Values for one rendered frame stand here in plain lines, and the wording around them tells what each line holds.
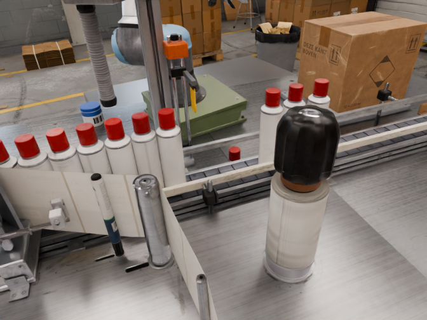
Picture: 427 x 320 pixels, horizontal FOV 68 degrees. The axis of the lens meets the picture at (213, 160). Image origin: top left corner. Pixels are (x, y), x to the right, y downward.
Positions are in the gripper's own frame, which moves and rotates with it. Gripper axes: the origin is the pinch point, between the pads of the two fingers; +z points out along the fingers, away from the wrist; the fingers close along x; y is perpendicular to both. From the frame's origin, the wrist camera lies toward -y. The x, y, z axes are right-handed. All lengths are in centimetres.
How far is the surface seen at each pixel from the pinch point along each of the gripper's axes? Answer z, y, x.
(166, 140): -18, -63, -86
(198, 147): -9, -61, -78
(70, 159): -32, -76, -85
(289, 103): 1, -41, -84
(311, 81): 25, -20, -47
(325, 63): 21, -15, -55
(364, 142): 27, -36, -84
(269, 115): -2, -46, -85
